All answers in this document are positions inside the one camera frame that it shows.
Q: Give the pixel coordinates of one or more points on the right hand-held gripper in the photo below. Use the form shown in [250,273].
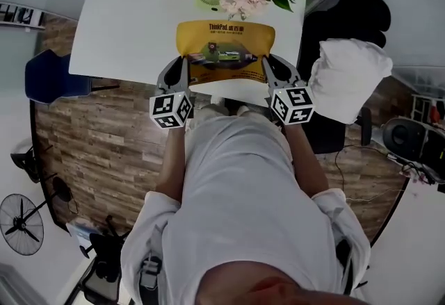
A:
[292,104]

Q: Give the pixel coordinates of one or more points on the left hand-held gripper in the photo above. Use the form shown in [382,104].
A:
[170,107]

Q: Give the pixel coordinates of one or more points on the yellow mouse pad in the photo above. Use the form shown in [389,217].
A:
[226,38]

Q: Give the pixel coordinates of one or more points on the person's right forearm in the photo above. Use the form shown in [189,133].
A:
[306,157]

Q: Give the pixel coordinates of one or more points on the person's left forearm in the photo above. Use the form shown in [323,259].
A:
[172,164]

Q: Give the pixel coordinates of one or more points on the white desk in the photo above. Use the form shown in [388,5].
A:
[132,25]

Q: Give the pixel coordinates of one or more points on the person's light trousers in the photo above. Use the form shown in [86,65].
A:
[222,110]

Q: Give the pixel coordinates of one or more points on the white cushion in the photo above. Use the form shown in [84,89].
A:
[347,74]

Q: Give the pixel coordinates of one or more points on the blue chair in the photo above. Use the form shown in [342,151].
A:
[52,76]

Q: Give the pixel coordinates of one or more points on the person's white shirt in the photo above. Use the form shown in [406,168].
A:
[243,199]

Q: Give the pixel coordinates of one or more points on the black round machine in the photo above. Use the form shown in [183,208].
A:
[406,138]

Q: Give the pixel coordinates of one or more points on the white shelf rack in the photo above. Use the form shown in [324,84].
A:
[21,15]

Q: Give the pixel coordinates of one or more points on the black floor stand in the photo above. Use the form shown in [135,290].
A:
[28,161]

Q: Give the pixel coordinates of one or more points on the black mesh office chair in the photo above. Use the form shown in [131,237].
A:
[104,258]

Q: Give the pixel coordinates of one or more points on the black standing fan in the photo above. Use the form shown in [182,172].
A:
[21,225]

